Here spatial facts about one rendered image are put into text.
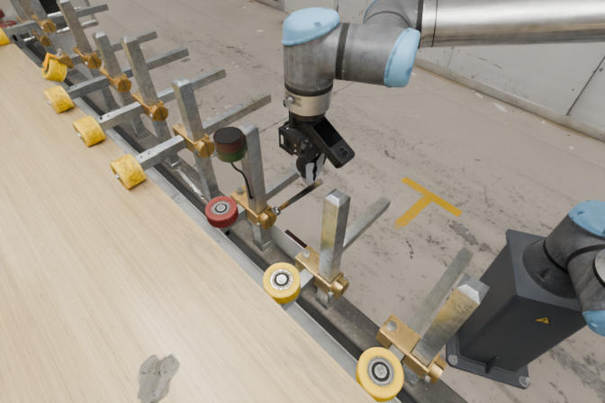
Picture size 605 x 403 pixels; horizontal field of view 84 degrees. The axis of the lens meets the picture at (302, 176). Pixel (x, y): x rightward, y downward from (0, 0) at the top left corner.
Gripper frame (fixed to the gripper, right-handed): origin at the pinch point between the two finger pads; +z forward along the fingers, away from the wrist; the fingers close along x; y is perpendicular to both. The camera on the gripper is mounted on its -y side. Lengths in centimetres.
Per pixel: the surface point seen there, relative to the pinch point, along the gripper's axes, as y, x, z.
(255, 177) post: 10.4, 8.6, -0.3
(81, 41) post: 110, 8, -2
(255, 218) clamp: 10.5, 10.2, 13.7
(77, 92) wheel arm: 89, 21, 5
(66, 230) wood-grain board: 37, 46, 10
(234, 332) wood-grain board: -10.2, 32.4, 9.5
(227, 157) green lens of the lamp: 10.4, 14.8, -10.6
